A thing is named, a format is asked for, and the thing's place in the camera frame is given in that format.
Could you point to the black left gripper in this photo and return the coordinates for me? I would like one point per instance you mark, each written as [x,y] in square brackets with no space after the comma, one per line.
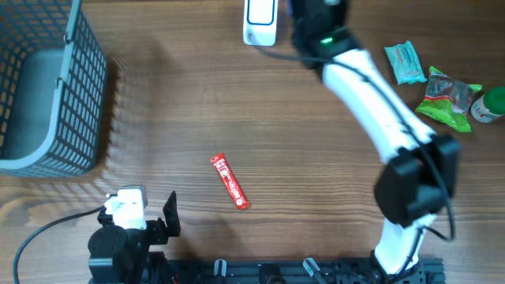
[161,233]

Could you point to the red snack wrapper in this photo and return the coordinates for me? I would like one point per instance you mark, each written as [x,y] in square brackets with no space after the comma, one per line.
[229,180]

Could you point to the pale teal snack packet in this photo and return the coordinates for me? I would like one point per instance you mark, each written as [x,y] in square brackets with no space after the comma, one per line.
[405,63]

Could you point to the green clear snack bag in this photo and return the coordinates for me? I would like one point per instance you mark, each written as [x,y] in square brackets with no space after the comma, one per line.
[448,100]

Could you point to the green lid jar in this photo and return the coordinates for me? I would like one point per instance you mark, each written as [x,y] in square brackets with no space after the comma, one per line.
[489,106]

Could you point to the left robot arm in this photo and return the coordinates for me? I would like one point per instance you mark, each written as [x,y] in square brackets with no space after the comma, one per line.
[120,248]

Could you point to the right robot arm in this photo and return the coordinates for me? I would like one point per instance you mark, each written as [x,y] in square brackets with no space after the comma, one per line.
[415,188]

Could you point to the white barcode scanner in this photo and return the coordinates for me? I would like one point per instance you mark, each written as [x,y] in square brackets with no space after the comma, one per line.
[260,22]

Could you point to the dark grey mesh basket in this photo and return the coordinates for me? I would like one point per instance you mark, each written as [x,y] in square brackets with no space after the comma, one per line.
[53,86]

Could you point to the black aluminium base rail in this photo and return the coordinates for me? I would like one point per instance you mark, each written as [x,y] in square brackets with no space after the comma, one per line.
[340,271]

